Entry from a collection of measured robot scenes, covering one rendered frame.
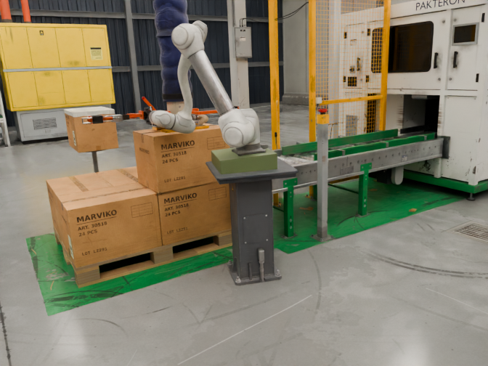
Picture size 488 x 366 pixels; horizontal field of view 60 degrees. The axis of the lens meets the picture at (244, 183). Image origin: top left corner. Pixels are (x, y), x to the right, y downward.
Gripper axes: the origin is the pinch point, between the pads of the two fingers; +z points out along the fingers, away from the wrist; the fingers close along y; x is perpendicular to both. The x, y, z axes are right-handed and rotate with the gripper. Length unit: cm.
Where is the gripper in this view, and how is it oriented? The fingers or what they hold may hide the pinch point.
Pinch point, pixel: (144, 114)
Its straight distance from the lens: 313.7
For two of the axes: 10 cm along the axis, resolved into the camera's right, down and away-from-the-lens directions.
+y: 0.3, 9.6, 2.7
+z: -5.2, -2.1, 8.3
